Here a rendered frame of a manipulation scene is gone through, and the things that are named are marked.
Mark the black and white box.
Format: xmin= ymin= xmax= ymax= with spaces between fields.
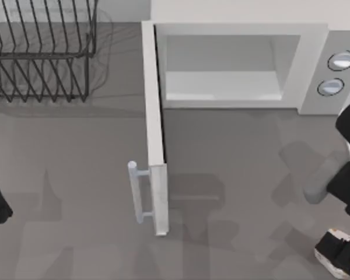
xmin=314 ymin=228 xmax=350 ymax=278

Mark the pale grey rounded box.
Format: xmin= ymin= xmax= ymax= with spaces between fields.
xmin=302 ymin=159 xmax=340 ymax=205

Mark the round grey microwave knob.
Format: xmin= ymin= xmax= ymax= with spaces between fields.
xmin=317 ymin=78 xmax=345 ymax=97
xmin=327 ymin=50 xmax=350 ymax=72

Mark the pale microwave oven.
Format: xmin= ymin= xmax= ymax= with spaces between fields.
xmin=150 ymin=0 xmax=350 ymax=116

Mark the pale microwave door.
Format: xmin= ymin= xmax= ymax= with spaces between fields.
xmin=141 ymin=20 xmax=170 ymax=237

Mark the pale metal door handle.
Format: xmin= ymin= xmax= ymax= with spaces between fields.
xmin=127 ymin=160 xmax=153 ymax=224

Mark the dark wire dish rack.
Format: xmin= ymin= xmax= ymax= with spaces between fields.
xmin=0 ymin=0 xmax=99 ymax=103

